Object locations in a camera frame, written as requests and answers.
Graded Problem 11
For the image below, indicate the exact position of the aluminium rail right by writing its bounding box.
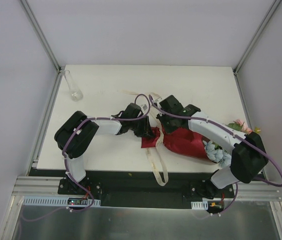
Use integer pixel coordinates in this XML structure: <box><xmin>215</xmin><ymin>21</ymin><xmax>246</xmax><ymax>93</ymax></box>
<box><xmin>233</xmin><ymin>181</ymin><xmax>282</xmax><ymax>202</ymax></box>

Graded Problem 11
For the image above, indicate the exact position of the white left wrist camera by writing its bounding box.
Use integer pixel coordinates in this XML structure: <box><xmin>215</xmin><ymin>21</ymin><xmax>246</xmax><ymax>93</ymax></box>
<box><xmin>141</xmin><ymin>104</ymin><xmax>149</xmax><ymax>111</ymax></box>

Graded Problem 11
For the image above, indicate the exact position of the aluminium rail left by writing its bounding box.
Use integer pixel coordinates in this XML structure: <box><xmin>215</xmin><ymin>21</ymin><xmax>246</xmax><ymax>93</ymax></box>
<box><xmin>12</xmin><ymin>175</ymin><xmax>61</xmax><ymax>195</ymax></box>

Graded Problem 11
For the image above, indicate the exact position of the white slotted cable duct right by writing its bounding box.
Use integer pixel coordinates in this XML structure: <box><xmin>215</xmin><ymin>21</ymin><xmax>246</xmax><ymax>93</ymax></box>
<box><xmin>191</xmin><ymin>198</ymin><xmax>225</xmax><ymax>210</ymax></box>

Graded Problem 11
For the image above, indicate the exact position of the aluminium rail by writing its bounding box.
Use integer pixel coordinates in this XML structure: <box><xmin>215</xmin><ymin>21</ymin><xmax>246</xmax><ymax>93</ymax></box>
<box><xmin>233</xmin><ymin>181</ymin><xmax>282</xmax><ymax>202</ymax></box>
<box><xmin>12</xmin><ymin>175</ymin><xmax>61</xmax><ymax>195</ymax></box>

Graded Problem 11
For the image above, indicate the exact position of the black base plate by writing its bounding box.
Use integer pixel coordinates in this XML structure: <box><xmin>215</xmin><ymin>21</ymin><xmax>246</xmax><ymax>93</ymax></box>
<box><xmin>28</xmin><ymin>168</ymin><xmax>268</xmax><ymax>208</ymax></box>

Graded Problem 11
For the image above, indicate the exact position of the white slotted cable duct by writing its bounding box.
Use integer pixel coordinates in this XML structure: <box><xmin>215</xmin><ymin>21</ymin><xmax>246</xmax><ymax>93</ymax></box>
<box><xmin>23</xmin><ymin>196</ymin><xmax>101</xmax><ymax>208</ymax></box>
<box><xmin>191</xmin><ymin>198</ymin><xmax>225</xmax><ymax>210</ymax></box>

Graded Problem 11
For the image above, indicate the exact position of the cream ribbon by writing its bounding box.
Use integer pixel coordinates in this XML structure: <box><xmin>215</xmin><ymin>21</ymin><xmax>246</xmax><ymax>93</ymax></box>
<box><xmin>118</xmin><ymin>89</ymin><xmax>169</xmax><ymax>187</ymax></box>

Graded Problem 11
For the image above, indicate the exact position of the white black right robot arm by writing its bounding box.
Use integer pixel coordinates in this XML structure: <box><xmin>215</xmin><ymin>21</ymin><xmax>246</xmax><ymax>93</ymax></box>
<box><xmin>149</xmin><ymin>95</ymin><xmax>268</xmax><ymax>199</ymax></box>

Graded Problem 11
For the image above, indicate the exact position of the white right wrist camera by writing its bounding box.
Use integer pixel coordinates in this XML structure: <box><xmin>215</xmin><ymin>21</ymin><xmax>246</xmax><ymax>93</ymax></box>
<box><xmin>155</xmin><ymin>96</ymin><xmax>167</xmax><ymax>104</ymax></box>

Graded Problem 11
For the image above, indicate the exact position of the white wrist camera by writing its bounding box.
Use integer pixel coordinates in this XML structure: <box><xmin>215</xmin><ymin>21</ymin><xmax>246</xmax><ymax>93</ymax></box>
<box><xmin>155</xmin><ymin>96</ymin><xmax>167</xmax><ymax>104</ymax></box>
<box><xmin>141</xmin><ymin>104</ymin><xmax>149</xmax><ymax>111</ymax></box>

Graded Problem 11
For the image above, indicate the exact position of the clear glass flask vase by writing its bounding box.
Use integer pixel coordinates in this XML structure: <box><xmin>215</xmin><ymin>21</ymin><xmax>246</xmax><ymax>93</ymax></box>
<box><xmin>64</xmin><ymin>70</ymin><xmax>83</xmax><ymax>102</ymax></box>

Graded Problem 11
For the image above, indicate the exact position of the aluminium frame post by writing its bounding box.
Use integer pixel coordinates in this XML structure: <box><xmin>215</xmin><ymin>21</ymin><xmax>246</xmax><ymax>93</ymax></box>
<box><xmin>233</xmin><ymin>0</ymin><xmax>282</xmax><ymax>76</ymax></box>
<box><xmin>18</xmin><ymin>0</ymin><xmax>61</xmax><ymax>72</ymax></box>

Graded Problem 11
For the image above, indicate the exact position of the aluminium frame post left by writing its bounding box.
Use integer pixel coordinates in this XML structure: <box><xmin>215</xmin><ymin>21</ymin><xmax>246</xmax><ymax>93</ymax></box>
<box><xmin>18</xmin><ymin>0</ymin><xmax>61</xmax><ymax>72</ymax></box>

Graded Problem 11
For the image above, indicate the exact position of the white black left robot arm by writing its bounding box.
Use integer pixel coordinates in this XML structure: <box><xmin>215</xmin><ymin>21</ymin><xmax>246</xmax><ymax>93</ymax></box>
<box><xmin>54</xmin><ymin>103</ymin><xmax>154</xmax><ymax>195</ymax></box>

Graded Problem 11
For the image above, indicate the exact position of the white slotted cable duct left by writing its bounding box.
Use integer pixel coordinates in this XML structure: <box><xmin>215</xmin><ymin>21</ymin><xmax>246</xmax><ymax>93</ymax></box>
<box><xmin>23</xmin><ymin>196</ymin><xmax>101</xmax><ymax>208</ymax></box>

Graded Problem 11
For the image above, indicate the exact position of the aluminium frame post right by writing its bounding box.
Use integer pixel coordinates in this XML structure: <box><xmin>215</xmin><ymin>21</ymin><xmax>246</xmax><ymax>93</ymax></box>
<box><xmin>233</xmin><ymin>0</ymin><xmax>282</xmax><ymax>76</ymax></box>

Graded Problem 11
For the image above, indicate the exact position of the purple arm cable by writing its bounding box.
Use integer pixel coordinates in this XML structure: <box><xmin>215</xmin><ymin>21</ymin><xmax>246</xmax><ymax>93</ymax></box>
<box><xmin>148</xmin><ymin>93</ymin><xmax>282</xmax><ymax>217</ymax></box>
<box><xmin>62</xmin><ymin>93</ymin><xmax>153</xmax><ymax>213</ymax></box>

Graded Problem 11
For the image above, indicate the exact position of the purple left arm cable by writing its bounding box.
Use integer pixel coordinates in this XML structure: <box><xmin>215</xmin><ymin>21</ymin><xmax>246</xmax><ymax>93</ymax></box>
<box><xmin>62</xmin><ymin>93</ymin><xmax>153</xmax><ymax>213</ymax></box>

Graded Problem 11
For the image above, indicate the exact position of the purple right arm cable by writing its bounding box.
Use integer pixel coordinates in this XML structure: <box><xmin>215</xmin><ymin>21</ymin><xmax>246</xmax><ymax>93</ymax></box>
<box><xmin>148</xmin><ymin>93</ymin><xmax>282</xmax><ymax>217</ymax></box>

